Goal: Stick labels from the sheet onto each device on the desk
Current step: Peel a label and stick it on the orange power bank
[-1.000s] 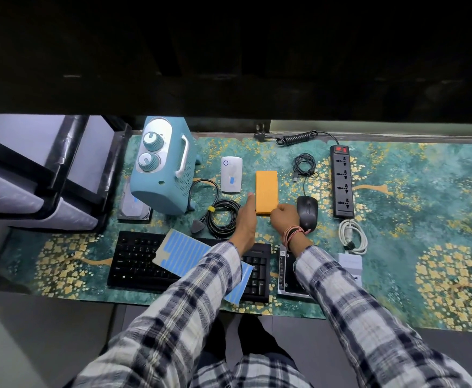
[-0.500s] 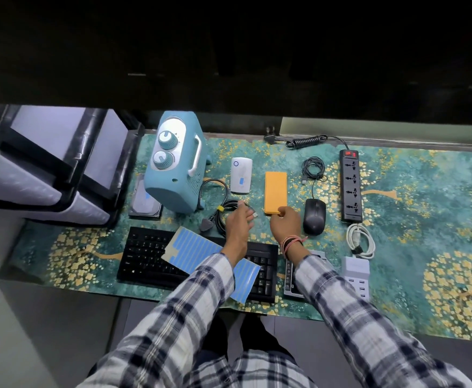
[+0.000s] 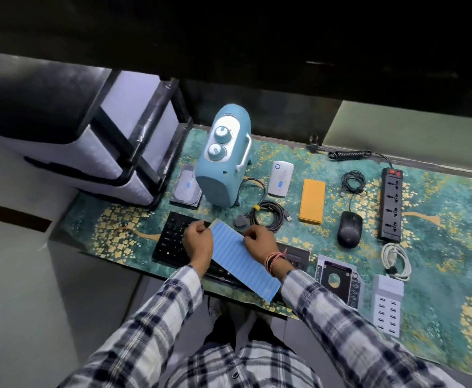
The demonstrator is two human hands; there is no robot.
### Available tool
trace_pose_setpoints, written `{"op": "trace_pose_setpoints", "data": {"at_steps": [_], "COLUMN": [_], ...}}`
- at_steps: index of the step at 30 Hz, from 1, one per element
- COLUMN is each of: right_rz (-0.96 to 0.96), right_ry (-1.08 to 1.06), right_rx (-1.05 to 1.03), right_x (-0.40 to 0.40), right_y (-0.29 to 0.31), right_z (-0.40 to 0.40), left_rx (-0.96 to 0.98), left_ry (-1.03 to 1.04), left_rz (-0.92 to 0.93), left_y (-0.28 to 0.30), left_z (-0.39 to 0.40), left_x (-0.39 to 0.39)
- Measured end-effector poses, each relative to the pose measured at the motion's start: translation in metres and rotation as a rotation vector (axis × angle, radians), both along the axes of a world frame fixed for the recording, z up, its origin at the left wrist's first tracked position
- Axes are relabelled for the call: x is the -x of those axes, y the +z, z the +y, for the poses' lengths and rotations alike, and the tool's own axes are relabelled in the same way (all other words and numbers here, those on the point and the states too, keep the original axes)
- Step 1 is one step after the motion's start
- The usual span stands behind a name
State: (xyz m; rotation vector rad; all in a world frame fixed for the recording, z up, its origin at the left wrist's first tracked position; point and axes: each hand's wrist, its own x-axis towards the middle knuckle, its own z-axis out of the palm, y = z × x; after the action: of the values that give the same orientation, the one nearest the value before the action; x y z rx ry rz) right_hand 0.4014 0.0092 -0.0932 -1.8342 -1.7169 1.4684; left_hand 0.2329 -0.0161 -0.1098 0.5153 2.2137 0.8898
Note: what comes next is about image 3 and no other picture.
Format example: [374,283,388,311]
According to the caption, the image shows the blue fan heater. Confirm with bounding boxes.
[195,103,253,209]

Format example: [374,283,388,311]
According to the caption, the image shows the black coiled cable yellow tie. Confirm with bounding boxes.
[246,200,292,233]

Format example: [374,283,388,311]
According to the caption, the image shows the grey heater plug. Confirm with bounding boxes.
[234,178,267,231]

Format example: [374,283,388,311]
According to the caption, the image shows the black keyboard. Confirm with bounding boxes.
[152,211,312,311]

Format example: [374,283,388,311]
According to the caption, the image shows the blue striped sheet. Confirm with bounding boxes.
[208,218,282,303]

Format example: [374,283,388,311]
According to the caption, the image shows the person's left hand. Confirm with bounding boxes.
[182,220,215,276]

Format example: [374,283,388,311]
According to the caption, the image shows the dark trousers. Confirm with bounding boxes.
[202,302,290,351]

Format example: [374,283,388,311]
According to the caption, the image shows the black computer mouse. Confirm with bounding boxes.
[337,170,368,249]

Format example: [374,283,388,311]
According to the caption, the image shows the white coiled cable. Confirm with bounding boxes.
[381,242,412,282]

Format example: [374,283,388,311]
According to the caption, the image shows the silver drive caddy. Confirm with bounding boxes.
[314,254,365,310]

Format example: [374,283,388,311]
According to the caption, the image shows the person's right forearm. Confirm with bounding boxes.
[269,258,467,388]

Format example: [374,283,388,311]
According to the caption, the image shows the red thread bracelets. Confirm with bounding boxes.
[263,249,288,276]

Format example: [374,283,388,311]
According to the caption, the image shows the orange power bank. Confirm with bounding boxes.
[298,178,326,225]

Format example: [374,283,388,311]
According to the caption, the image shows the silver hard disk drive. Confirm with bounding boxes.
[169,164,203,209]

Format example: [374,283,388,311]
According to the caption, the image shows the green gold patterned table mat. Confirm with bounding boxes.
[52,127,472,381]

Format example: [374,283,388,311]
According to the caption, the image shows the white portable router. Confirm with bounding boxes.
[267,160,295,198]

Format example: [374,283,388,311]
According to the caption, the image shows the white multi-port usb charger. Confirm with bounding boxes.
[369,274,405,338]

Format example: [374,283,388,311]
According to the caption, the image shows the black power strip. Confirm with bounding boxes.
[306,135,404,244]

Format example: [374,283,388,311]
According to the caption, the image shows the plaid shirt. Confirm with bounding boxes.
[164,342,324,388]

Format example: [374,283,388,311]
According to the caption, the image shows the person's left forearm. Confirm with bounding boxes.
[57,264,204,388]

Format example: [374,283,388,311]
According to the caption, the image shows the person's right hand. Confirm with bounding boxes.
[242,225,286,266]

